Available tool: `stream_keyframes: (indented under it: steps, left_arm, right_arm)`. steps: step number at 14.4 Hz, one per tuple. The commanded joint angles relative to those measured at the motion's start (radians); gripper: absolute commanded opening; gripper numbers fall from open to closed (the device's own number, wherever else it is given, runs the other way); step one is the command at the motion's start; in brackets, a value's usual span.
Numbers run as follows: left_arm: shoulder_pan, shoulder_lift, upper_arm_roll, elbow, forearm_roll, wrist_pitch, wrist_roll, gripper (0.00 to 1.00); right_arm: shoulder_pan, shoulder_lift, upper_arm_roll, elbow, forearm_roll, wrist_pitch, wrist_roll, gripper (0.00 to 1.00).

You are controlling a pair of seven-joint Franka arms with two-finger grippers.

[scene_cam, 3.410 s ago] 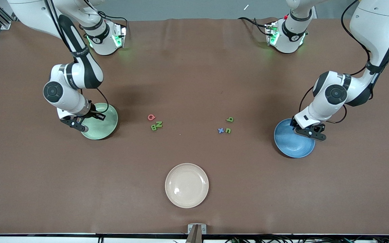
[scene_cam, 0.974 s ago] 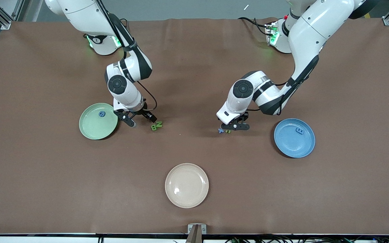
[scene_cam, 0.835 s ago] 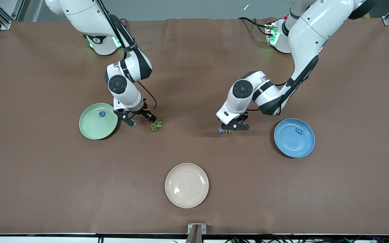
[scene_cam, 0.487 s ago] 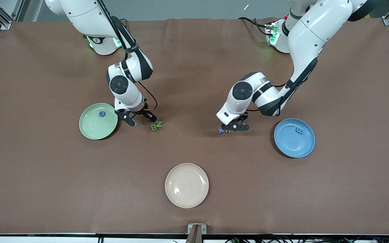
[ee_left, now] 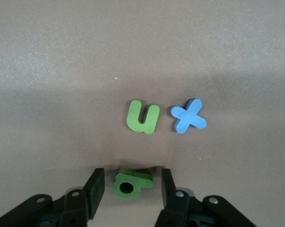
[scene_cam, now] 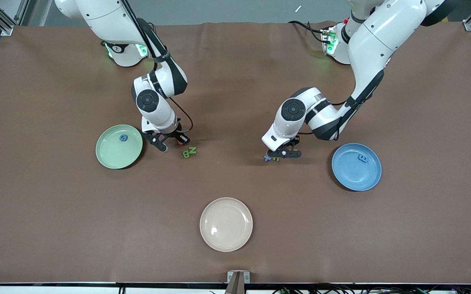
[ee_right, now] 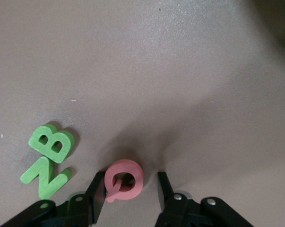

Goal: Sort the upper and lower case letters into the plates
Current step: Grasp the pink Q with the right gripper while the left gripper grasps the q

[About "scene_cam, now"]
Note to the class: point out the green foam letter N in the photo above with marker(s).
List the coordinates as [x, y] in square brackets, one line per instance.
[192, 150]

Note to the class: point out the green foam letter B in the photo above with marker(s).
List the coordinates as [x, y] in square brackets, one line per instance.
[186, 154]

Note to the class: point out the blue foam letter G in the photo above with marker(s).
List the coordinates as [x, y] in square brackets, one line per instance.
[121, 138]

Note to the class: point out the blue foam lowercase m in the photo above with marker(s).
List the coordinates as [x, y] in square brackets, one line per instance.
[363, 158]

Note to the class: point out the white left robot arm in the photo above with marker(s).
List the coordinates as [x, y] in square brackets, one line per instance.
[382, 36]

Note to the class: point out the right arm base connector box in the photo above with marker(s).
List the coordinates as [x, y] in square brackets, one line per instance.
[141, 50]

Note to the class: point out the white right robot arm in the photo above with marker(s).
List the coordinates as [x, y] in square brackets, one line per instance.
[101, 16]

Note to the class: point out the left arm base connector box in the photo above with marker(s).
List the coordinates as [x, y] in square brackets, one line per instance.
[328, 41]

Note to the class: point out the brown table cover sheet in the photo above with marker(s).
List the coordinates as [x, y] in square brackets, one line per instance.
[235, 102]

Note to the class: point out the light green plate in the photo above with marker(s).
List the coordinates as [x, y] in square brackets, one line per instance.
[113, 155]

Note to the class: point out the blue plate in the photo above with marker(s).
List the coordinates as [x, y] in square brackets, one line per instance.
[349, 175]

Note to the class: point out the beige plate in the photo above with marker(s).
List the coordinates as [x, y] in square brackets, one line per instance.
[226, 224]

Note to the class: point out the grey metal camera bracket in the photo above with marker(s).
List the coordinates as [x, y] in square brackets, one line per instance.
[237, 286]

